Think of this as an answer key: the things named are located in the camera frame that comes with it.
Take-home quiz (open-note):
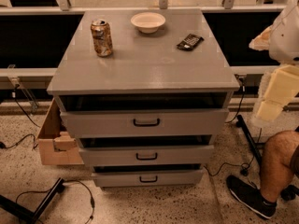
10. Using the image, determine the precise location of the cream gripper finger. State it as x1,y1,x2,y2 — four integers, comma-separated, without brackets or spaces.
254,64,299,122

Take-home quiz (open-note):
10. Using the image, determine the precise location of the grey bottom drawer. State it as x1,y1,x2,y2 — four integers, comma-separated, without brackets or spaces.
92,170,204,188

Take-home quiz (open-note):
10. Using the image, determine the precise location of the grey drawer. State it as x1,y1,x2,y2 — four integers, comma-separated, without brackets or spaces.
79,146,214,167
61,109,228,138
92,170,204,188

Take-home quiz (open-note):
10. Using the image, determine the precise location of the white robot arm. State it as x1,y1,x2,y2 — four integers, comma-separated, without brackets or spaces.
249,0,299,127

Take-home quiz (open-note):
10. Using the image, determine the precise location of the grey middle drawer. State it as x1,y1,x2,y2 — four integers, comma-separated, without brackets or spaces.
79,146,214,167

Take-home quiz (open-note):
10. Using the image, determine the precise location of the grey drawer cabinet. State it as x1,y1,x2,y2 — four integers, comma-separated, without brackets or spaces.
46,8,241,189

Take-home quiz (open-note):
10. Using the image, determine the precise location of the grey top drawer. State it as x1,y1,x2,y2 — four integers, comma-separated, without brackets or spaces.
61,109,228,138

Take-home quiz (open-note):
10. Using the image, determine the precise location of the black stand leg right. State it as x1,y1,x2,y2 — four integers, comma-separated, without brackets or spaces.
236,115,262,164

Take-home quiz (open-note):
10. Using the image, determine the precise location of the black stand leg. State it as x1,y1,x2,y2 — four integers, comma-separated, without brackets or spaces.
236,115,262,164
0,178,64,224

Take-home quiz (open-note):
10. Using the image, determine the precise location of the person's bare leg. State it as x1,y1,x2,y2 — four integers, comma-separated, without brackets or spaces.
260,131,299,203

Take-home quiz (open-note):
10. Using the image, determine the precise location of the black snack wrapper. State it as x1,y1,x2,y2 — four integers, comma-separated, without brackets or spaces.
177,34,204,51

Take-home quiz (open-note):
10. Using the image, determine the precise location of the black sneaker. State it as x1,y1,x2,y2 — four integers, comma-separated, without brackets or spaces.
226,175,277,219

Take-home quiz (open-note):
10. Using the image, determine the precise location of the white paper bowl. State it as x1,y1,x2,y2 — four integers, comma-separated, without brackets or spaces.
131,12,165,34

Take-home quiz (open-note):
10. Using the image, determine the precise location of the crumpled soda can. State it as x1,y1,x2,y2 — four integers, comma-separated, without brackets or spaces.
91,19,113,57

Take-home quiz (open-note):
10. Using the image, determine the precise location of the cardboard box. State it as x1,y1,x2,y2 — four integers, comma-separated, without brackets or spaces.
37,101,83,165

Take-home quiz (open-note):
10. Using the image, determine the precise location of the black stand leg left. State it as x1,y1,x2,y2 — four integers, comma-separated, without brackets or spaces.
0,178,64,224

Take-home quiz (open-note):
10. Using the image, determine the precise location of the black cable right floor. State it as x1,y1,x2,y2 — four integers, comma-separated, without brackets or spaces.
204,161,256,177

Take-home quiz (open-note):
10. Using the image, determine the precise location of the black cable floor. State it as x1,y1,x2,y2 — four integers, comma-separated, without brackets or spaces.
204,161,256,177
15,179,95,224

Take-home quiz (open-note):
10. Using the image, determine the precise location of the black cable left floor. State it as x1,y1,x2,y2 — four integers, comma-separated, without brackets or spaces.
15,179,95,224

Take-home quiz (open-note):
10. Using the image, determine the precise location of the black cable left wall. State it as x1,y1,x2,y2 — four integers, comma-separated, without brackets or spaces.
0,83,41,150

